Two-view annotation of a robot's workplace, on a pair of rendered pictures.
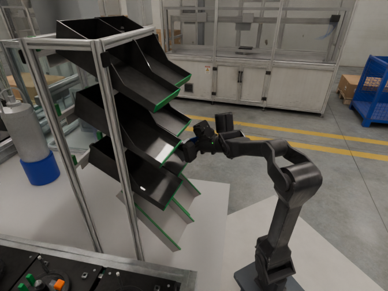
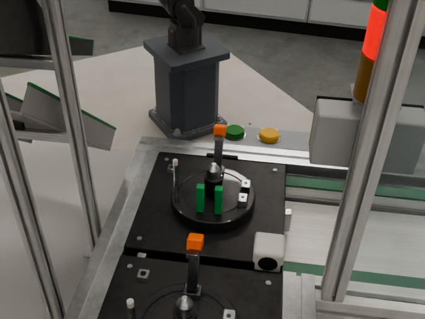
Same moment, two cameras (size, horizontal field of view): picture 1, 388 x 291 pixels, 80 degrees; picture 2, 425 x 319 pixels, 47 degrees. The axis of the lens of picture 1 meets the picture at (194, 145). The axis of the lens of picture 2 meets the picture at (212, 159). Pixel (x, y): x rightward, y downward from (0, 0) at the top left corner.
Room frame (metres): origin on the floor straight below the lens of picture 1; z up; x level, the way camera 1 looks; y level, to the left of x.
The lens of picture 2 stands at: (0.35, 0.80, 1.53)
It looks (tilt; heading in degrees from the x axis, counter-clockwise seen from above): 38 degrees down; 266
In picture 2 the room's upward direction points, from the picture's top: 1 degrees clockwise
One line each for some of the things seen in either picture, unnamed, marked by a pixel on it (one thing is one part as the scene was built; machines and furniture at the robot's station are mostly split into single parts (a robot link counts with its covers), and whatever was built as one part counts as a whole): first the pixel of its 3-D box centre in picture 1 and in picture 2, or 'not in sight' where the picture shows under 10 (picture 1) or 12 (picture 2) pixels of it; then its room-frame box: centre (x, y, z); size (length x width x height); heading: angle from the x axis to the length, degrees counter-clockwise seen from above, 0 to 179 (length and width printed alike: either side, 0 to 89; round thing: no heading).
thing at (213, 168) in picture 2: not in sight; (213, 169); (0.31, 0.20, 1.04); 0.02 x 0.02 x 0.03
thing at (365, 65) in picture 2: not in sight; (381, 75); (0.14, 0.35, 1.28); 0.05 x 0.05 x 0.05
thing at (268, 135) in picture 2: not in sight; (269, 137); (0.18, 0.00, 0.96); 0.04 x 0.04 x 0.02
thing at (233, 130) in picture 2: not in sight; (234, 133); (0.25, -0.01, 0.96); 0.04 x 0.04 x 0.02
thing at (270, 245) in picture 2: not in sight; (268, 252); (0.23, 0.31, 0.97); 0.05 x 0.05 x 0.04; 79
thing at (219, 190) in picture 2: not in sight; (218, 200); (0.30, 0.24, 1.01); 0.01 x 0.01 x 0.05; 79
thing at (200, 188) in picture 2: not in sight; (200, 198); (0.33, 0.24, 1.01); 0.01 x 0.01 x 0.05; 79
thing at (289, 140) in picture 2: not in sight; (267, 149); (0.18, 0.00, 0.93); 0.21 x 0.07 x 0.06; 169
